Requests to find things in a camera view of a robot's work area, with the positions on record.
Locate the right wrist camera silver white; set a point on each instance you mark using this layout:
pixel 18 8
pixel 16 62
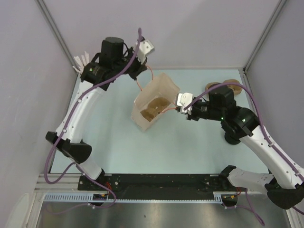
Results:
pixel 182 101

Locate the aluminium frame post right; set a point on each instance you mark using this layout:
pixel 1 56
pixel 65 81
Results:
pixel 271 22

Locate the brown pulp cup carrier stack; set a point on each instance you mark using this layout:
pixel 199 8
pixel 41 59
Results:
pixel 236 89

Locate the white paper takeout bag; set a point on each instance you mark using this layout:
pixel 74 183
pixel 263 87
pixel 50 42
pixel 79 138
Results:
pixel 160 86

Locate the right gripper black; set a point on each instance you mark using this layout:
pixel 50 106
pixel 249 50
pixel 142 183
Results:
pixel 191 117

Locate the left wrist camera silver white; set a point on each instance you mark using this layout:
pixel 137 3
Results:
pixel 146 47

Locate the aluminium frame post left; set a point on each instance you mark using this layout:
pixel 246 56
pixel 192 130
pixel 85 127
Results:
pixel 55 30

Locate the wrist camera silver white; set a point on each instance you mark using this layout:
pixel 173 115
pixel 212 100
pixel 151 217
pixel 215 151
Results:
pixel 146 47
pixel 182 101

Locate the aluminium frame post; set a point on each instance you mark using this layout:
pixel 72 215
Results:
pixel 271 22
pixel 55 30

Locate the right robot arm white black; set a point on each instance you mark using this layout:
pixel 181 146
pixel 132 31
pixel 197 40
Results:
pixel 284 185

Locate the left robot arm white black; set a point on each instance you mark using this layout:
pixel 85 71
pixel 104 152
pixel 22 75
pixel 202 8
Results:
pixel 96 74

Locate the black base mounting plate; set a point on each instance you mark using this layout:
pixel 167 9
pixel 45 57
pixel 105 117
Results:
pixel 167 186

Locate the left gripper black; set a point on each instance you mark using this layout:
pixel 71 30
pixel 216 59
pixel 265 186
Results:
pixel 140 68

